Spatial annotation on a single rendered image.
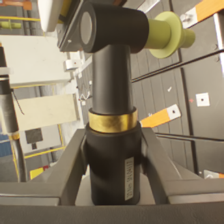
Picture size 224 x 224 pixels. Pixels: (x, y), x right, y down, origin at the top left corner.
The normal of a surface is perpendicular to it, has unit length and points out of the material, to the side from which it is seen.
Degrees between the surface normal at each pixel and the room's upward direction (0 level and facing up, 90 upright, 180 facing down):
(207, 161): 0
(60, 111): 90
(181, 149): 0
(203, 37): 0
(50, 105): 90
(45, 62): 90
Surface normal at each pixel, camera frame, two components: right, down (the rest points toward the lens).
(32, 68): 0.47, -0.04
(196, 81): -0.87, 0.16
